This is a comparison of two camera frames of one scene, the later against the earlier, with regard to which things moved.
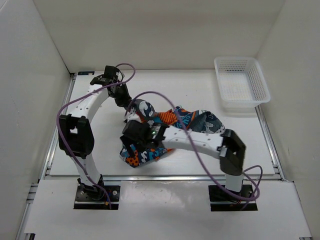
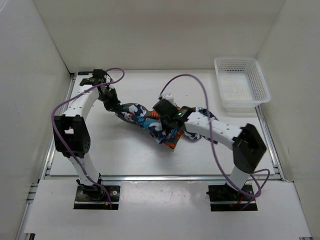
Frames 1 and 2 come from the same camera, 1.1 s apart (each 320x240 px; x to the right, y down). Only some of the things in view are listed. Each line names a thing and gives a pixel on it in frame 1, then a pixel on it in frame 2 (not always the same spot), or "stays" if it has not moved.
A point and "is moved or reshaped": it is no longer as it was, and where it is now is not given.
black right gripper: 128,141 -> 166,127
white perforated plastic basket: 242,86 stays
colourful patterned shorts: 177,118 is moved or reshaped
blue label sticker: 86,73 stays
